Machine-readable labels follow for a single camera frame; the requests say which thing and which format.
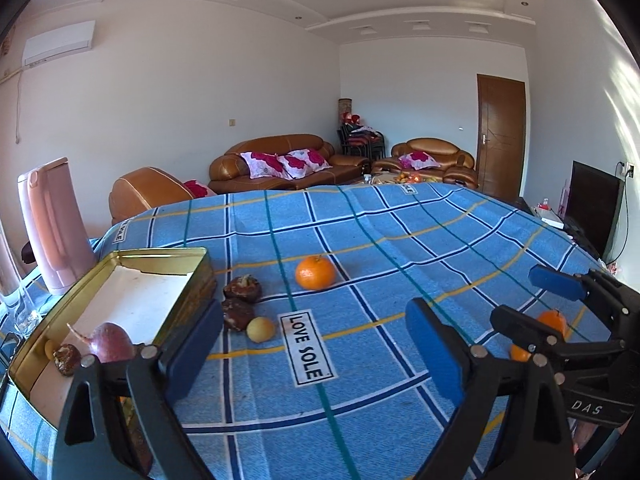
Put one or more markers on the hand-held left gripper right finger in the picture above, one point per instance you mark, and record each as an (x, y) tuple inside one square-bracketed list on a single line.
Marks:
[(432, 350)]

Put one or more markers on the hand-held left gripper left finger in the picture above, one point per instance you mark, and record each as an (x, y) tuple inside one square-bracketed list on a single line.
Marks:
[(192, 355)]

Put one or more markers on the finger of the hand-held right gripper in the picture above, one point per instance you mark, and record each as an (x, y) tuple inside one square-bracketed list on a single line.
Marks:
[(520, 327), (555, 280)]

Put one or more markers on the brown water chestnut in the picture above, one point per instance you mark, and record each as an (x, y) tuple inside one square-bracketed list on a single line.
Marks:
[(235, 312), (242, 290), (66, 358)]

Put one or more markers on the purple red radish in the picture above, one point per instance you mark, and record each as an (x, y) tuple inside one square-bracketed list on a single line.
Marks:
[(112, 342)]

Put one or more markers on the gold metal tin box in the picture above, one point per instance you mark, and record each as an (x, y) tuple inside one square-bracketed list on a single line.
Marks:
[(150, 262)]

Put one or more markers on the person's right hand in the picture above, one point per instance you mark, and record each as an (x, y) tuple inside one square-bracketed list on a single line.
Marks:
[(585, 440)]

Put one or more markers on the television cabinet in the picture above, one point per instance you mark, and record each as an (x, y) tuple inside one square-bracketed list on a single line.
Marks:
[(550, 227)]

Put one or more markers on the black television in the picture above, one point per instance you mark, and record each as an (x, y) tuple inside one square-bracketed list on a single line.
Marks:
[(595, 205)]

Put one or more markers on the blue plaid tablecloth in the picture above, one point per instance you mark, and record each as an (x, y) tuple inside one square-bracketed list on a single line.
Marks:
[(380, 240)]

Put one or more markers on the brown leather armchair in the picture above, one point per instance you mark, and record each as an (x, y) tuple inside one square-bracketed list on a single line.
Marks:
[(460, 165), (145, 192)]

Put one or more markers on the brown wooden door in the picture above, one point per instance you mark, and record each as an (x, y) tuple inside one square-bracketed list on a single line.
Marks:
[(500, 135)]

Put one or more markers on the red floral pillow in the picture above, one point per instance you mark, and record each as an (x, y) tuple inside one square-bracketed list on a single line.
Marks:
[(260, 164), (305, 161), (419, 160), (200, 189)]

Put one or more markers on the plate of oranges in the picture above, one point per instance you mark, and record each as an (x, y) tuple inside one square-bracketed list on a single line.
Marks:
[(410, 178)]

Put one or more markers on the wooden coffee table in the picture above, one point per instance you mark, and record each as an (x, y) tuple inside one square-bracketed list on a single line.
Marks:
[(382, 179)]

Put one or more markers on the pink electric kettle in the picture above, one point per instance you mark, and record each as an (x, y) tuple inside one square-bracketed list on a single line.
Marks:
[(55, 225)]

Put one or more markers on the brown leather three-seat sofa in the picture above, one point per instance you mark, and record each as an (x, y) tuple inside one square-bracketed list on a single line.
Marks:
[(230, 167)]

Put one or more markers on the dark brown side table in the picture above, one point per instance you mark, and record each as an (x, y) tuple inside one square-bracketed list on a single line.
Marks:
[(28, 252)]

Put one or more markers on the drinking glass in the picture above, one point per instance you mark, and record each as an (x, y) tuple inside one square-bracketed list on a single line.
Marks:
[(10, 280)]

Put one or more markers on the stacked dark chairs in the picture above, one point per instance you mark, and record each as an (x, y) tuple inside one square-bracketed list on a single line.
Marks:
[(362, 149)]

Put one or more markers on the pile of clothes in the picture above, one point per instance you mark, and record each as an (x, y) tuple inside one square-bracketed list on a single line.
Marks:
[(367, 134)]

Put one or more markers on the red plush toy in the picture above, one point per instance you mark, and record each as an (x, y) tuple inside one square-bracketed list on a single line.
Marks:
[(352, 119)]

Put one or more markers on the tall patterned floor vase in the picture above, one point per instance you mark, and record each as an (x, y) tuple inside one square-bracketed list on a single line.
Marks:
[(345, 107)]

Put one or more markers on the square recessed ceiling light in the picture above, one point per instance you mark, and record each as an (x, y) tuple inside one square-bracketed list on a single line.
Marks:
[(476, 26), (419, 25), (364, 29)]

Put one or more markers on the air conditioner pipe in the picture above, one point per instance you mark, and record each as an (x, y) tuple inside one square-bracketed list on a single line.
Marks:
[(18, 105)]

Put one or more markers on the white air conditioner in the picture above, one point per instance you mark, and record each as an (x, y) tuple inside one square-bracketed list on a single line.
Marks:
[(59, 42)]

